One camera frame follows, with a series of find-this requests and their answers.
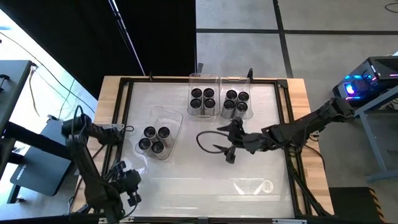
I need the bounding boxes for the black table end frame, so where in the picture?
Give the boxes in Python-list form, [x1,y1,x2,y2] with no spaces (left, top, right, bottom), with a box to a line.
[74,77,134,216]
[275,79,331,217]

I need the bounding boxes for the metal backdrop pole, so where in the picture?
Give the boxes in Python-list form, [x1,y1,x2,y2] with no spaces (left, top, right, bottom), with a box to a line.
[107,0,146,77]

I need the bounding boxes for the grey metal stand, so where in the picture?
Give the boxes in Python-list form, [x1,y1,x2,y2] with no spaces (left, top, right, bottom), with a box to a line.
[343,90,398,183]

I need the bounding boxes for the black side table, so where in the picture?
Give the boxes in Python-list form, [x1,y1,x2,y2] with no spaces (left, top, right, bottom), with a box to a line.
[0,60,34,134]

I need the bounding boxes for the wooden mounting board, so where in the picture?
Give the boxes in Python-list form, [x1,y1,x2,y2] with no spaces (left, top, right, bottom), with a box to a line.
[71,75,335,216]

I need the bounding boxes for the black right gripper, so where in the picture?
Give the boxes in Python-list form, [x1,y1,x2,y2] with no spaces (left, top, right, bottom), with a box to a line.
[213,116,268,154]

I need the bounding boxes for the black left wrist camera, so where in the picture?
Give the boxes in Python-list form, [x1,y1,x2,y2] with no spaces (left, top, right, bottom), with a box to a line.
[126,191,142,208]

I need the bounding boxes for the black backdrop panel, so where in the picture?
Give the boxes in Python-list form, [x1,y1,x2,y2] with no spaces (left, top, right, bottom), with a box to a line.
[114,0,197,77]
[0,0,146,99]

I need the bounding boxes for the clear plastic bin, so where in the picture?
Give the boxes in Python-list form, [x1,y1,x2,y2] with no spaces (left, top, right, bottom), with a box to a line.
[187,73,221,119]
[219,76,253,121]
[135,105,183,162]

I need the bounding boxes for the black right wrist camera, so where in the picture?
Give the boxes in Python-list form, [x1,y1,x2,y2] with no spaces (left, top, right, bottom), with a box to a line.
[224,151,237,165]

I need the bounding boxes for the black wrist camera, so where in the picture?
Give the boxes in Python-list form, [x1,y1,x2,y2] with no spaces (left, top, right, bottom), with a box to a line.
[224,151,237,165]
[126,191,142,208]

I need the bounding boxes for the dark grey printed base plate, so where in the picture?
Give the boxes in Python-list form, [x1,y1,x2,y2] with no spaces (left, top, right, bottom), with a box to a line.
[9,146,73,197]

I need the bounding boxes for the black braided cable sleeve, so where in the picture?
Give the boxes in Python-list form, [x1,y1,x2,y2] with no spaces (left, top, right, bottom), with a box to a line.
[195,129,233,154]

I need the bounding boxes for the black box hazard stripes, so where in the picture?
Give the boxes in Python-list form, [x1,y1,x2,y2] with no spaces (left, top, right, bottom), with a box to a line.
[328,186,386,223]

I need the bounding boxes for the silver metal bracket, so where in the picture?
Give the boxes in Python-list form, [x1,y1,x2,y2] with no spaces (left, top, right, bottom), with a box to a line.
[271,218,308,224]
[98,217,135,224]

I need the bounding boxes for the computer case with purple light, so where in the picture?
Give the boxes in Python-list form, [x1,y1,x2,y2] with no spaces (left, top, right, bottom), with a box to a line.
[332,55,398,108]

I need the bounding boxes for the dark grey pedestal plate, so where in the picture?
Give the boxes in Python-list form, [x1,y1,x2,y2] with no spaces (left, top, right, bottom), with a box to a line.
[39,119,88,154]

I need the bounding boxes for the table edge rail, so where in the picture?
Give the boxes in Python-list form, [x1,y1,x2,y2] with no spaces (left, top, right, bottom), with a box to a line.
[70,213,335,224]
[119,77,289,85]

